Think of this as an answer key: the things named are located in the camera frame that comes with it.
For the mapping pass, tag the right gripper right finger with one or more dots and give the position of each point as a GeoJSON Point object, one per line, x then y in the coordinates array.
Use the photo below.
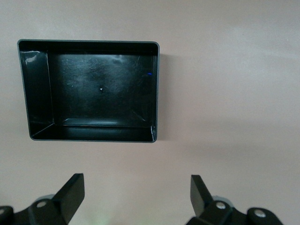
{"type": "Point", "coordinates": [199, 194]}

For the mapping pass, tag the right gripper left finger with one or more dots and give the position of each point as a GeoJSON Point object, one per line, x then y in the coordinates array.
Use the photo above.
{"type": "Point", "coordinates": [70, 194]}

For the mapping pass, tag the black plastic box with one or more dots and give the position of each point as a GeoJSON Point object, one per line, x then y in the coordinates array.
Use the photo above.
{"type": "Point", "coordinates": [100, 93]}

